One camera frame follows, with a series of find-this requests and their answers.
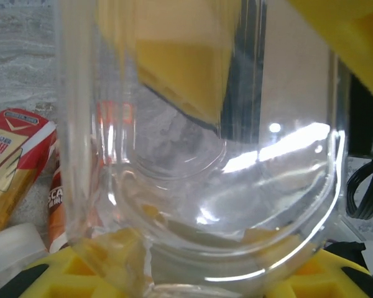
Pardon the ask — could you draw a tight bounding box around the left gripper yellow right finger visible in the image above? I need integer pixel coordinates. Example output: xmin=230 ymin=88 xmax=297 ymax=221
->
xmin=267 ymin=240 xmax=373 ymax=298

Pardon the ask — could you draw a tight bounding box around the black looped cable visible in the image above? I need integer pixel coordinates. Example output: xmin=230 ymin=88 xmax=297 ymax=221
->
xmin=344 ymin=158 xmax=373 ymax=220

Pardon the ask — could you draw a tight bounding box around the orange snack packet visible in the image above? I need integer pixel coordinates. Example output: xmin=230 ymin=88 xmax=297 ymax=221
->
xmin=46 ymin=138 xmax=70 ymax=253

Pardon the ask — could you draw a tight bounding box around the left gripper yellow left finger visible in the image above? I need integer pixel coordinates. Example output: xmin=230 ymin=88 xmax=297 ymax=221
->
xmin=0 ymin=242 xmax=153 ymax=298

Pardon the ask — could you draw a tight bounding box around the red gold drink carton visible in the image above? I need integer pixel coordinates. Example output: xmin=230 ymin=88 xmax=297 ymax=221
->
xmin=0 ymin=107 xmax=59 ymax=234

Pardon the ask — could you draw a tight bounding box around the clear plastic cup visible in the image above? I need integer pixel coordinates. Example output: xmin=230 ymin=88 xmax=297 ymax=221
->
xmin=56 ymin=0 xmax=349 ymax=298

